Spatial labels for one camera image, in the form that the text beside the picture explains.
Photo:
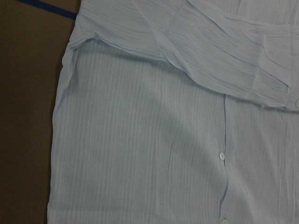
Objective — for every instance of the light blue button-up shirt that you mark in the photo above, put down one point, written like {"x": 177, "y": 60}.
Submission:
{"x": 178, "y": 112}

